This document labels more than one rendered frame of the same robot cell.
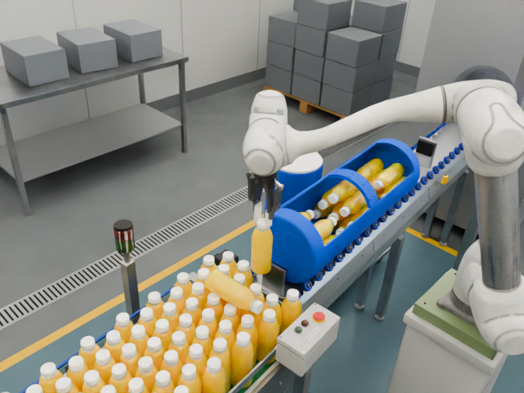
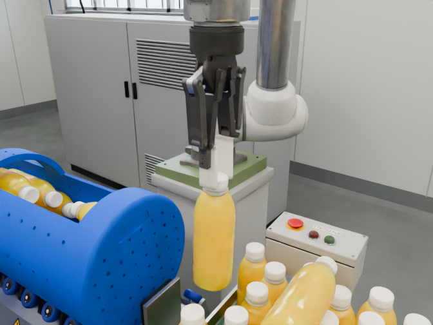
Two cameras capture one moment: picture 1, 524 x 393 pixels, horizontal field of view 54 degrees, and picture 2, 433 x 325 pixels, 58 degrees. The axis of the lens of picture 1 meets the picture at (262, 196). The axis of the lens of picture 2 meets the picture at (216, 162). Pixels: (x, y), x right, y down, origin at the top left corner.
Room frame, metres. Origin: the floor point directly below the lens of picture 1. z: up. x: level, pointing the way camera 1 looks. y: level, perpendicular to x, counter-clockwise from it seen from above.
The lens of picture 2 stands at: (1.37, 0.55, 1.58)
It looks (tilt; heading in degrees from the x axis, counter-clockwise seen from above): 23 degrees down; 266
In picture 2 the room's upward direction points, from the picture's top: straight up
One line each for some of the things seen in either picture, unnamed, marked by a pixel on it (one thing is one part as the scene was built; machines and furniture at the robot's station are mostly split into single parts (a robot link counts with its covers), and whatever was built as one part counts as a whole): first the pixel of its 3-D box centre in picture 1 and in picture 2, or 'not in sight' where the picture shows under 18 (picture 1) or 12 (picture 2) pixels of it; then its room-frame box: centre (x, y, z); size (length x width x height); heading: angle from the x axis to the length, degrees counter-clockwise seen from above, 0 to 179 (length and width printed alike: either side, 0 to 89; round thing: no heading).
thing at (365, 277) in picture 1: (367, 268); not in sight; (2.31, -0.65, 0.31); 0.06 x 0.06 x 0.63; 53
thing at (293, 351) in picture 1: (308, 338); (314, 251); (1.10, -0.17, 1.05); 0.20 x 0.10 x 0.10; 143
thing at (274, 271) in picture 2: (272, 299); (275, 271); (1.21, -0.05, 1.09); 0.04 x 0.04 x 0.02
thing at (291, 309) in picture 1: (290, 316); (253, 289); (1.24, -0.12, 0.99); 0.07 x 0.07 x 0.19
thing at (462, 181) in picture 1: (453, 209); not in sight; (3.01, -1.35, 0.31); 0.06 x 0.06 x 0.63; 53
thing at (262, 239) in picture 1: (261, 247); (213, 234); (1.33, -0.01, 1.21); 0.07 x 0.07 x 0.19
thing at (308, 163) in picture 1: (295, 159); not in sight; (2.29, -0.16, 1.03); 0.28 x 0.28 x 0.01
